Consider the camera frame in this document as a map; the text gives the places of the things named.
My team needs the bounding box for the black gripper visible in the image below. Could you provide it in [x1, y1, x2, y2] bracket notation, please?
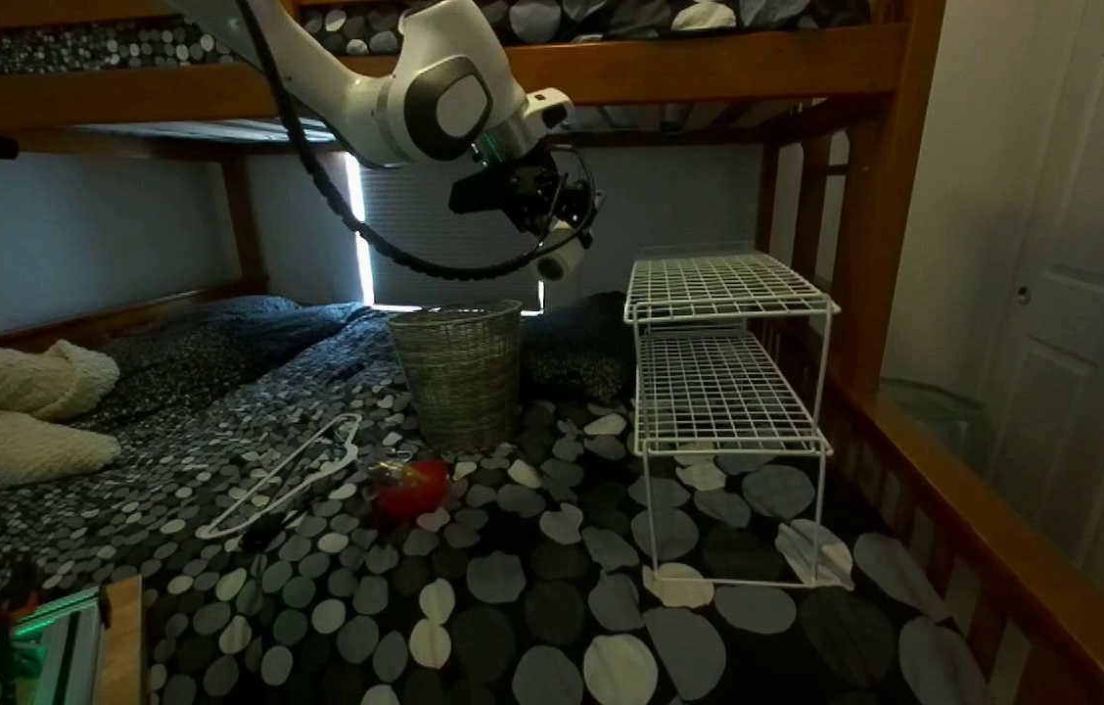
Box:
[445, 133, 604, 282]

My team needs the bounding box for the red lint roller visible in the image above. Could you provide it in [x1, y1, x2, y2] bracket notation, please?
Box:
[369, 458, 455, 530]

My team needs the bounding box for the woven grey waste basket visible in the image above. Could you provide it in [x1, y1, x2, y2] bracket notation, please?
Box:
[384, 300, 530, 458]

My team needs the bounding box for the spotted bunk mattress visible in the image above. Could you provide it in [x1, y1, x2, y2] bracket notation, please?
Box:
[311, 0, 873, 58]

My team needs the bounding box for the grey spotted bedspread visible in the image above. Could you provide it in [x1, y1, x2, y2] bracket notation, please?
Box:
[0, 291, 994, 705]

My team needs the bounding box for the white clothes hanger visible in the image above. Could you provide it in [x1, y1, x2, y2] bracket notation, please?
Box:
[193, 410, 365, 546]

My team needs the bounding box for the clear plastic bin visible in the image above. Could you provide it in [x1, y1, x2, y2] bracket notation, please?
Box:
[873, 371, 994, 479]

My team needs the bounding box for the white panel door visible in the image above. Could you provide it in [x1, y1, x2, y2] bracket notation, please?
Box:
[977, 0, 1104, 652]

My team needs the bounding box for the beige folded blanket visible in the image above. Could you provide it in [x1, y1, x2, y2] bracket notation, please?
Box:
[0, 327, 127, 496]

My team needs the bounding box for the light wooden board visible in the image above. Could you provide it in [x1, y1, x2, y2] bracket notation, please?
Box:
[98, 571, 149, 705]

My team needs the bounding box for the green framed device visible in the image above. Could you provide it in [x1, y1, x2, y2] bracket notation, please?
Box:
[0, 582, 104, 705]

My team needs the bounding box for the white wire rack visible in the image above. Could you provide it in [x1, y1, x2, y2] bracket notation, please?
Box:
[620, 246, 856, 597]

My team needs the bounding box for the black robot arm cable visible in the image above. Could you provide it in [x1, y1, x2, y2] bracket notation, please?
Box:
[232, 0, 583, 286]

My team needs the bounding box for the wooden bunk bed frame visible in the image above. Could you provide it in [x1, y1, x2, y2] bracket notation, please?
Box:
[0, 0, 1104, 705]

